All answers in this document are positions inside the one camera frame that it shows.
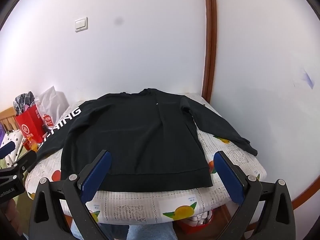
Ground orange juice bottle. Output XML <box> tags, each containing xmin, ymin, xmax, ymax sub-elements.
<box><xmin>23</xmin><ymin>137</ymin><xmax>39</xmax><ymax>152</ymax></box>

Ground purple plush toy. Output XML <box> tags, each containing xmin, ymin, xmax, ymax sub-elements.
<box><xmin>0</xmin><ymin>124</ymin><xmax>6</xmax><ymax>144</ymax></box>

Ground wooden bed headboard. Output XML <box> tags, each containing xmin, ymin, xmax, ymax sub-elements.
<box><xmin>0</xmin><ymin>107</ymin><xmax>19</xmax><ymax>132</ymax></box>

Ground dalmatian spotted plush toy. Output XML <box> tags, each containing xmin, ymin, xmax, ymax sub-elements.
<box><xmin>1</xmin><ymin>129</ymin><xmax>23</xmax><ymax>167</ymax></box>

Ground brown wooden baseboard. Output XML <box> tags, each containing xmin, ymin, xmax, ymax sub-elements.
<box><xmin>292</xmin><ymin>176</ymin><xmax>320</xmax><ymax>210</ymax></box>

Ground red item under table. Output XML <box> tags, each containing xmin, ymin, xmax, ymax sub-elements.
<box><xmin>174</xmin><ymin>210</ymin><xmax>214</xmax><ymax>235</ymax></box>

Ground red paper shopping bag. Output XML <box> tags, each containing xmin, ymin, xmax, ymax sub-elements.
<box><xmin>15</xmin><ymin>105</ymin><xmax>46</xmax><ymax>144</ymax></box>

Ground white wall light switch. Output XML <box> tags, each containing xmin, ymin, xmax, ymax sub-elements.
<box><xmin>74</xmin><ymin>17</ymin><xmax>88</xmax><ymax>33</ymax></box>

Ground blue jeans of person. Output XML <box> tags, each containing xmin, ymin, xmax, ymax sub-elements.
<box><xmin>72</xmin><ymin>221</ymin><xmax>179</xmax><ymax>240</ymax></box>

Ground black long-sleeve sweatshirt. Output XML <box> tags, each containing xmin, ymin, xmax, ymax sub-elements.
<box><xmin>37</xmin><ymin>88</ymin><xmax>257</xmax><ymax>192</ymax></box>

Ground person's left hand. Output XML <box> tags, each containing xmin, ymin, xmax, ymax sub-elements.
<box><xmin>5</xmin><ymin>199</ymin><xmax>22</xmax><ymax>235</ymax></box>

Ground fruit print white tablecloth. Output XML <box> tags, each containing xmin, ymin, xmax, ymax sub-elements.
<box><xmin>25</xmin><ymin>128</ymin><xmax>267</xmax><ymax>225</ymax></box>

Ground white paper shopping bag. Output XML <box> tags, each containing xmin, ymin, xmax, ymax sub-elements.
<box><xmin>35</xmin><ymin>86</ymin><xmax>69</xmax><ymax>130</ymax></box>

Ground brown wooden door frame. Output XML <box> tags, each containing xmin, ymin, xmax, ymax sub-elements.
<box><xmin>201</xmin><ymin>0</ymin><xmax>217</xmax><ymax>103</ymax></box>

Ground plaid clothes in bag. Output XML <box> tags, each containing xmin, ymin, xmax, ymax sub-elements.
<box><xmin>13</xmin><ymin>91</ymin><xmax>35</xmax><ymax>116</ymax></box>

